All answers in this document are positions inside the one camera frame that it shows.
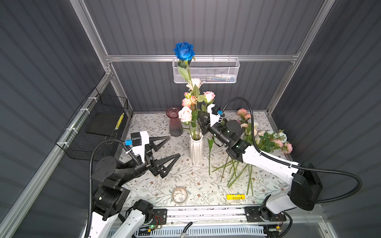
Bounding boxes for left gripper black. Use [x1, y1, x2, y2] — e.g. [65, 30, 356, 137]
[117, 135, 179, 188]

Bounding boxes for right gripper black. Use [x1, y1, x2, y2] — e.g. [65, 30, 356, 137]
[195, 111, 230, 148]

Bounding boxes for pink roses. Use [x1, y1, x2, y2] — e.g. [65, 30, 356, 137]
[178, 78, 215, 140]

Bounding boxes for white ribbed ceramic vase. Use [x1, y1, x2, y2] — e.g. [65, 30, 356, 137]
[190, 132, 203, 164]

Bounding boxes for purple glass vase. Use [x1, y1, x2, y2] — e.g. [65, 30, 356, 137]
[166, 107, 183, 137]

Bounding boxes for blue rose stem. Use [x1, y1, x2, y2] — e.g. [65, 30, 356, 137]
[173, 42, 195, 91]

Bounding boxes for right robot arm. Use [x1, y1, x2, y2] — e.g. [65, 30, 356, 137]
[198, 111, 322, 221]

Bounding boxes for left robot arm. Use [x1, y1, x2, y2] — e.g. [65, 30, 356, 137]
[84, 132, 180, 238]

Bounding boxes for bunch of artificial flowers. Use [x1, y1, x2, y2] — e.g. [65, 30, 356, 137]
[212, 108, 293, 196]

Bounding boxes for small pink bud stem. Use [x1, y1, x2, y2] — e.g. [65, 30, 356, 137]
[207, 136, 214, 176]

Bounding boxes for clear tape roll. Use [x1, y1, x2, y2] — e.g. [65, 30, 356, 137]
[172, 186, 188, 204]

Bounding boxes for black notebook in basket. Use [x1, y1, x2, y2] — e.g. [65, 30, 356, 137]
[85, 113, 120, 136]

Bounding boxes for floral table mat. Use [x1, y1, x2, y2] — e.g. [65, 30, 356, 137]
[102, 111, 298, 208]

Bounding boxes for yellow label tag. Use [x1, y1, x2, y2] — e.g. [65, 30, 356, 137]
[226, 194, 246, 200]

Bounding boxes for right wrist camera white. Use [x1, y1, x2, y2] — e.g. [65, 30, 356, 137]
[207, 104, 223, 127]

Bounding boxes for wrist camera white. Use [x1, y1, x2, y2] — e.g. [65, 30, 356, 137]
[125, 131, 150, 163]
[207, 104, 223, 127]

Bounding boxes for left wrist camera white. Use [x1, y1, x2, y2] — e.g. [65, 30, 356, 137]
[125, 131, 150, 163]

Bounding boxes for white wire wall basket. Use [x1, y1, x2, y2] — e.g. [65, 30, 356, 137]
[190, 57, 240, 84]

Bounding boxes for black wire wall basket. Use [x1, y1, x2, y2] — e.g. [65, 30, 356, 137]
[56, 89, 130, 161]

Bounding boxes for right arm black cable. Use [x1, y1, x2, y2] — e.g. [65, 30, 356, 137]
[221, 97, 363, 204]

